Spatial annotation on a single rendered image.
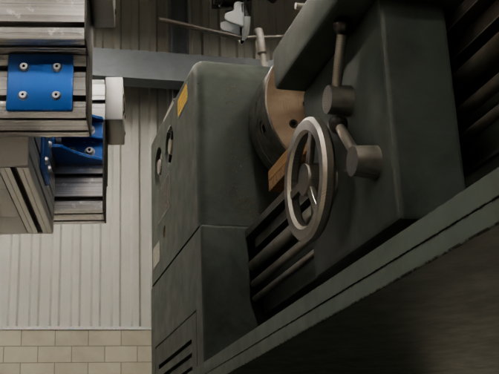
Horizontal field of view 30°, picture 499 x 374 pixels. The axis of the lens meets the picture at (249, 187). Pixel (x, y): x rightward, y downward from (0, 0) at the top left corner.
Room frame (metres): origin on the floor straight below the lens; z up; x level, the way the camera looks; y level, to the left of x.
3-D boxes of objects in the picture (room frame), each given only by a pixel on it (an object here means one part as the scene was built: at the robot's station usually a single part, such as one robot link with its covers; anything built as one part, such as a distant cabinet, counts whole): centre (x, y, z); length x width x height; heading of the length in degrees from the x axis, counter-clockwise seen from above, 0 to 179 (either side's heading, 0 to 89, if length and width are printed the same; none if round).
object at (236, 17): (1.91, 0.01, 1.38); 0.06 x 0.03 x 0.09; 106
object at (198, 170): (2.16, -0.04, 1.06); 0.59 x 0.48 x 0.39; 16
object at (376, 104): (1.06, -0.14, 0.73); 0.27 x 0.12 x 0.27; 16
